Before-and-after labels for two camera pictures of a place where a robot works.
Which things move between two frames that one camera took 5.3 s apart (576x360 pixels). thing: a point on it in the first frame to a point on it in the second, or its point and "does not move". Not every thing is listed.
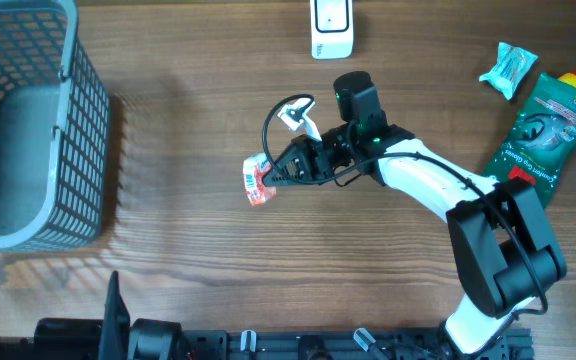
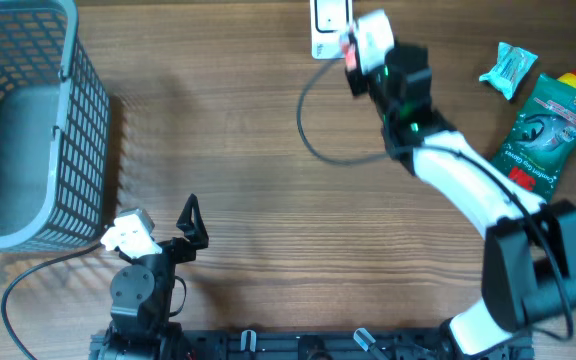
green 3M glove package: (544, 141) does not move
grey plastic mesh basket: (38, 128) does not move
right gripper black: (309, 156) to (356, 80)
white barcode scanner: (331, 23) does not move
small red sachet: (254, 168) to (348, 51)
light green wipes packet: (512, 66) does not move
